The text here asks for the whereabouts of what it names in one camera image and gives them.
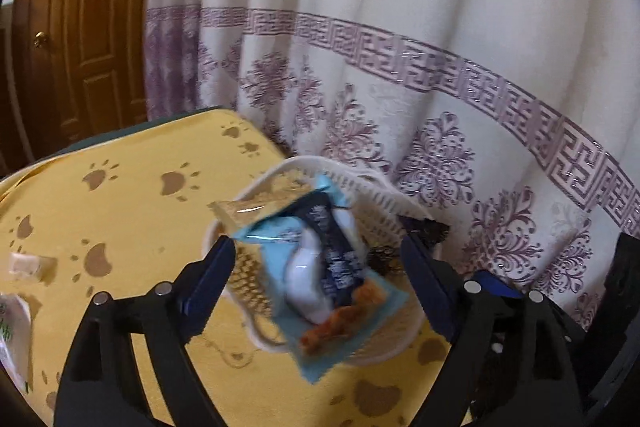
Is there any beige gold striped packet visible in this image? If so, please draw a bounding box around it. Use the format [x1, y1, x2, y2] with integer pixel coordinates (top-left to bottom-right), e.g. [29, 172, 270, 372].
[209, 183, 312, 233]

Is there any brown wooden door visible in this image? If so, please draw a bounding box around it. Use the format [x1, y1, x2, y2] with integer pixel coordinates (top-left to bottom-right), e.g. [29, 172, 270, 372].
[12, 0, 146, 158]

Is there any white purple patterned curtain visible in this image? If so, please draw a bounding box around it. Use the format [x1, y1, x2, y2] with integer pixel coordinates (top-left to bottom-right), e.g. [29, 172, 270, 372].
[144, 0, 639, 327]

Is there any light blue snack bag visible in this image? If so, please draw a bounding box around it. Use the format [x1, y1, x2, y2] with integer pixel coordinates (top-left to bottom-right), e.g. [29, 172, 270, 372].
[233, 176, 408, 384]

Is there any white plastic basket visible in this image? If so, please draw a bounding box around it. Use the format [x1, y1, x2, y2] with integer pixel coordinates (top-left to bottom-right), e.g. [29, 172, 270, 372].
[222, 156, 431, 366]

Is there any white green snack packet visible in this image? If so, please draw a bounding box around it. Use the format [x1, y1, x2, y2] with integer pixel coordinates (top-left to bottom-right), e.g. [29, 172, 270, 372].
[0, 294, 32, 395]

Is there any small white wrapped candy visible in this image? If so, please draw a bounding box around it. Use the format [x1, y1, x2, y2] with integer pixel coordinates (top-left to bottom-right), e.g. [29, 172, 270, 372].
[9, 253, 56, 282]

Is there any yellow paw print blanket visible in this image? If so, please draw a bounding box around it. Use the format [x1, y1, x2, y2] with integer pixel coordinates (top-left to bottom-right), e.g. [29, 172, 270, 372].
[1, 109, 449, 426]

